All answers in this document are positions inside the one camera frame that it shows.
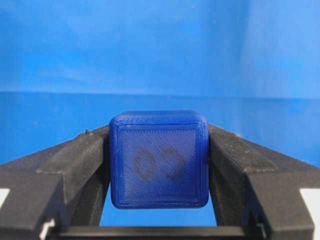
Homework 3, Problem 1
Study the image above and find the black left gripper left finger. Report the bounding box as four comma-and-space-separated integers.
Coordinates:
0, 126, 110, 240

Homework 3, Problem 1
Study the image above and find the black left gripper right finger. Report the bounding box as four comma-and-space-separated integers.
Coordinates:
209, 125, 320, 240

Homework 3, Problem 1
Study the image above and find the blue cube block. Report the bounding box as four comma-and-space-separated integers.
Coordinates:
109, 110, 209, 209

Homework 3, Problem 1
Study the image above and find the blue table cloth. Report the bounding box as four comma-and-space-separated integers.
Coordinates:
0, 0, 320, 227

